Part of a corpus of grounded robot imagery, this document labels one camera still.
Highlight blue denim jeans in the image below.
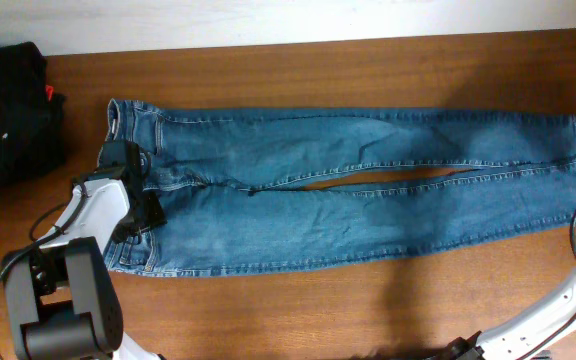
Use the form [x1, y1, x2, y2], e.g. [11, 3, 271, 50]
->
[105, 99, 576, 277]

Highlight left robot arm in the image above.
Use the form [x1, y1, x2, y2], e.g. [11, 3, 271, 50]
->
[0, 140, 166, 360]

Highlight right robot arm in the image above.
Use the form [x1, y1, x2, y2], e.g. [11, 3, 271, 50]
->
[435, 269, 576, 360]

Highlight black folded garment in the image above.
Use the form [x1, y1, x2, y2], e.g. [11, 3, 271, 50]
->
[0, 42, 66, 188]

